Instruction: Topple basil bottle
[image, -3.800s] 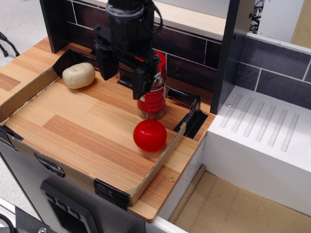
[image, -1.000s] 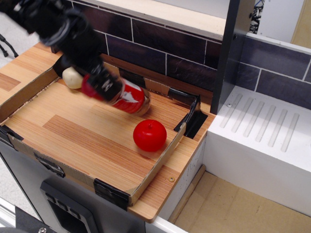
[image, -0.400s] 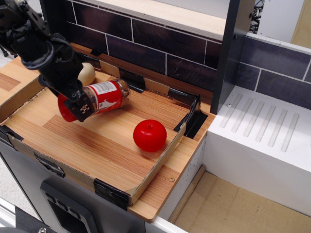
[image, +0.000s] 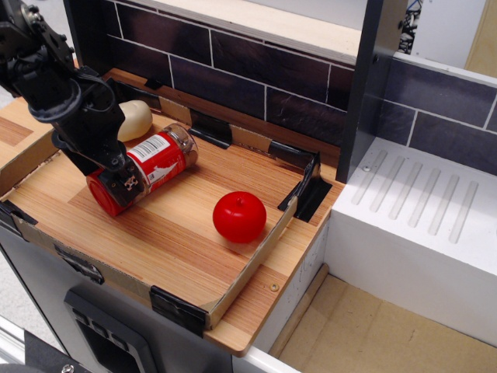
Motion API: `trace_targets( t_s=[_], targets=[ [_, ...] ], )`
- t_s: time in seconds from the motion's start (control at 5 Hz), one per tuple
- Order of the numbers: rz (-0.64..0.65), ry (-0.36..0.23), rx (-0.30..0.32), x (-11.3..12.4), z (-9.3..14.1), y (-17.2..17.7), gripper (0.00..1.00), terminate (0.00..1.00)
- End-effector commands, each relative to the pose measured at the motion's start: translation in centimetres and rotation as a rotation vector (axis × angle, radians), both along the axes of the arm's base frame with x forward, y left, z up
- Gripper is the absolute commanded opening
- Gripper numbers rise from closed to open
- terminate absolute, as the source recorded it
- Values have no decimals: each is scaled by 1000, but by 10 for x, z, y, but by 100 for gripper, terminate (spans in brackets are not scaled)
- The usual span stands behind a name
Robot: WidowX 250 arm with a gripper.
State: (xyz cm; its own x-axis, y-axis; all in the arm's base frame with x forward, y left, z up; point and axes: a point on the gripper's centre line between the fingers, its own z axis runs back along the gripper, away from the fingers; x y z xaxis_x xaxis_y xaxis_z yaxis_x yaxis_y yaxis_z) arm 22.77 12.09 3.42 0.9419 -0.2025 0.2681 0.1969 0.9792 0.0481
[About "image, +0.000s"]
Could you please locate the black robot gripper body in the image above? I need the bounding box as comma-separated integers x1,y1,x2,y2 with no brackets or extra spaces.
52,68,132,178

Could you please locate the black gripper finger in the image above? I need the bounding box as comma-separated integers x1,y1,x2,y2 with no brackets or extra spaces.
101,166,144,207

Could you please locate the red-lidded basil spice bottle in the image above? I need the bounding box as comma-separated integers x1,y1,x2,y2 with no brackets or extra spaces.
86,123,198,216

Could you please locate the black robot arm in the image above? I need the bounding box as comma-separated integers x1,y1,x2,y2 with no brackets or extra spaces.
1,1,144,207

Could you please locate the cream plastic toy potato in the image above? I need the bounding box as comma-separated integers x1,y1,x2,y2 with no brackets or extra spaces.
117,100,153,142

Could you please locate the red plastic apple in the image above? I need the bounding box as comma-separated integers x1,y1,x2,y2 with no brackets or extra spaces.
213,191,267,243

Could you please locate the black oven control panel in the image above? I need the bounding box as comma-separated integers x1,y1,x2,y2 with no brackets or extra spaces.
64,291,157,372

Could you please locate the white dish drainer sink unit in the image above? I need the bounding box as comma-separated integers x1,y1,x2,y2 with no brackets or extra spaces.
325,138,496,345

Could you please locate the dark grey cabinet post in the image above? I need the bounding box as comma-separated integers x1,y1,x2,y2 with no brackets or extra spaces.
336,0,407,183

